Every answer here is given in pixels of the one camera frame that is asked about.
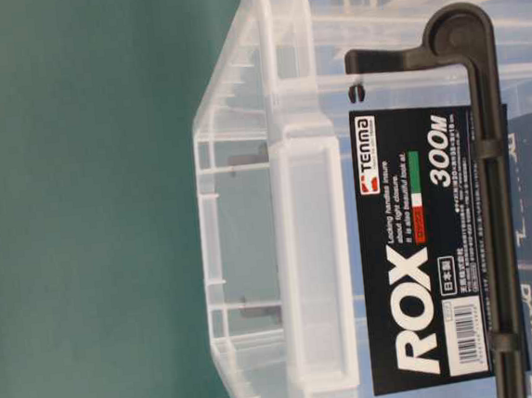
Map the black ROX product label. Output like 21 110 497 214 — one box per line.
347 96 531 397

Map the black locking case handle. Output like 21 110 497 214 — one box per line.
344 2 528 398

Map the clear plastic storage case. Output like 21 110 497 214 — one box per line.
192 0 532 398

